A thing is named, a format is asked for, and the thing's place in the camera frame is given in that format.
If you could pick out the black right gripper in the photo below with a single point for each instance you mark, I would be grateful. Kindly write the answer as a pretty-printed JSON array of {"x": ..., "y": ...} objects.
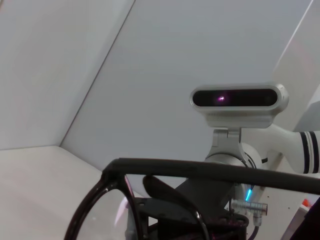
[{"x": 200, "y": 200}]

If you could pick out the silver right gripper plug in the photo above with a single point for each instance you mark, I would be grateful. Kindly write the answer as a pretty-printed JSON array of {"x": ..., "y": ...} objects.
[{"x": 247, "y": 205}]

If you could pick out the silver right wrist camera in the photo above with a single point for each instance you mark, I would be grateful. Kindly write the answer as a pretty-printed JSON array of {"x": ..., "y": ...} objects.
[{"x": 237, "y": 100}]

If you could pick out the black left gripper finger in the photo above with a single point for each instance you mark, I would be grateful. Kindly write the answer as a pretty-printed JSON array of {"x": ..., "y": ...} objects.
[{"x": 310, "y": 225}]

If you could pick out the small orange red object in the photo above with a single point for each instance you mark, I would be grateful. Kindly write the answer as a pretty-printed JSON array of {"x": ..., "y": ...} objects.
[{"x": 306, "y": 202}]

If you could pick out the black glasses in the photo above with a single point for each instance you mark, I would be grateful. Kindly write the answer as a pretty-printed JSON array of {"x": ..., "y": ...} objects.
[{"x": 200, "y": 170}]

